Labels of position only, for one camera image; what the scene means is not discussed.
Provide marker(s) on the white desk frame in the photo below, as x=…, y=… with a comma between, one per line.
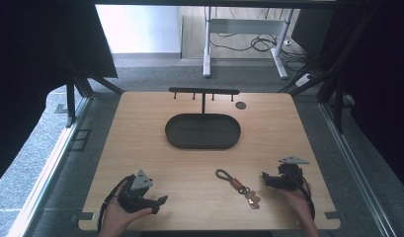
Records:
x=245, y=26

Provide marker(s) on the round grey table grommet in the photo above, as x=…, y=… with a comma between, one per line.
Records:
x=240, y=105

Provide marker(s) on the black key rack with tray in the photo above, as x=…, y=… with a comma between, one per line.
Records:
x=202, y=131

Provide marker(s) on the black metal stand leg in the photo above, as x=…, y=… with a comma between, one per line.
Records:
x=338, y=105
x=70, y=105

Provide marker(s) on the person's left hand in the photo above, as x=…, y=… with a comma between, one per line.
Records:
x=115, y=217

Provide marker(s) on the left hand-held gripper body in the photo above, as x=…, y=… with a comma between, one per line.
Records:
x=133, y=199

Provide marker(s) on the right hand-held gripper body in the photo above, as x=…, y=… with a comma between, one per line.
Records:
x=290, y=176

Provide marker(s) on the white power strip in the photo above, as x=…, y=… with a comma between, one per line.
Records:
x=304, y=79

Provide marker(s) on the aluminium frame rail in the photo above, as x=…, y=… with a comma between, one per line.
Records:
x=48, y=171
x=357, y=171

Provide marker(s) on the black curtain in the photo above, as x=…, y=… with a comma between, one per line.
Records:
x=377, y=82
x=35, y=65

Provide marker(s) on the person's right hand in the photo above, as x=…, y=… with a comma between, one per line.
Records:
x=300, y=200

